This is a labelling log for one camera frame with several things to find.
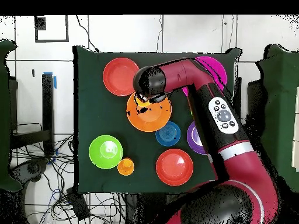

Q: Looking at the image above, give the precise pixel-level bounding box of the orange plastic bowl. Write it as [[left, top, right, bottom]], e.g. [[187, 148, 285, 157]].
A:
[[126, 92, 172, 133]]

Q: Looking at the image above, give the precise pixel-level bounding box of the yellow plastic cup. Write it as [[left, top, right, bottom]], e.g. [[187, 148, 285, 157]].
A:
[[134, 94, 152, 107]]

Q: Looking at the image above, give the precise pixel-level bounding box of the black computer tower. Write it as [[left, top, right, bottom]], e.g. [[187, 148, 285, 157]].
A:
[[247, 79, 267, 138]]

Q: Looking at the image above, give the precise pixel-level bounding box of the blue plastic bowl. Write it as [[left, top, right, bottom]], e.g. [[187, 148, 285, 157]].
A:
[[155, 121, 181, 147]]

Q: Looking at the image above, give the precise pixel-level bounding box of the purple plastic bowl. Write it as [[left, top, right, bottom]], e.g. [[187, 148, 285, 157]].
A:
[[186, 121, 207, 155]]

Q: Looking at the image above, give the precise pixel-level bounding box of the orange plastic cup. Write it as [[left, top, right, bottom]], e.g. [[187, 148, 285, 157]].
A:
[[117, 157, 135, 176]]

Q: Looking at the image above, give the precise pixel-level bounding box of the red plastic bowl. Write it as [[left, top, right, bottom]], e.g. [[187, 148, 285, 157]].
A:
[[155, 148, 194, 187], [102, 57, 141, 97]]

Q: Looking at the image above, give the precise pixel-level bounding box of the dark green table cloth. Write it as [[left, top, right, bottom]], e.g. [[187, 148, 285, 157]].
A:
[[72, 45, 242, 195]]

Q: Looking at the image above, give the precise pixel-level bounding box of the green plastic bowl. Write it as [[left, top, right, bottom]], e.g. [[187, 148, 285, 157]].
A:
[[88, 134, 124, 170]]

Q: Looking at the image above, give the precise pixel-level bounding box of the pink plastic bowl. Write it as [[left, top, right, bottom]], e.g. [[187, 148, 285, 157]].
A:
[[182, 56, 228, 96]]

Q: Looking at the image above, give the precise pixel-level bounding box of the black metal stand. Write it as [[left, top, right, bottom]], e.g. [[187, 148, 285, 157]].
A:
[[10, 72, 55, 157]]

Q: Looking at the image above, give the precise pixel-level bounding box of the blue tape strip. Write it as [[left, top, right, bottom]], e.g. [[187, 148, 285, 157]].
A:
[[43, 71, 57, 89]]

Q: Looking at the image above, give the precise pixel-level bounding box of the black power adapter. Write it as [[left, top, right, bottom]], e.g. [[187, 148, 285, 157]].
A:
[[66, 187, 91, 221]]

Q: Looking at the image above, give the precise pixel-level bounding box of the black rounded floor machine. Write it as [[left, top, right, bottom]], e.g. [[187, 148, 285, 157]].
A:
[[9, 157, 51, 187]]

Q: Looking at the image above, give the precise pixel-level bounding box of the neighbouring green cloth table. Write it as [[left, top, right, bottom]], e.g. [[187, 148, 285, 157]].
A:
[[253, 44, 299, 193], [0, 39, 23, 193]]

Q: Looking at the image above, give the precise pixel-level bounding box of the white paper sheet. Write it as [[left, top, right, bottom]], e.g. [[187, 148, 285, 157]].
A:
[[291, 85, 299, 173]]

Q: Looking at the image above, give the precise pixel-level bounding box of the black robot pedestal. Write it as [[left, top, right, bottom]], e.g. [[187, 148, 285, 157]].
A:
[[123, 192, 180, 224]]

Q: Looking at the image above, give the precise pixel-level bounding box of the black floor cable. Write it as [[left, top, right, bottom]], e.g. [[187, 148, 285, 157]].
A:
[[75, 15, 100, 53]]

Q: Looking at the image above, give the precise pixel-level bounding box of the blue cable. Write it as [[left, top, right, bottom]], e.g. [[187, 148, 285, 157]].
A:
[[50, 187, 62, 202]]

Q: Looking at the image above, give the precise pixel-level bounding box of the tangle of black cables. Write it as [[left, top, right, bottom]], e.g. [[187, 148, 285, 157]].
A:
[[10, 122, 126, 224]]

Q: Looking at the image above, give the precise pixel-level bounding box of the black square floor frame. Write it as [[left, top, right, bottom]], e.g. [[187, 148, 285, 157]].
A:
[[34, 15, 70, 43]]

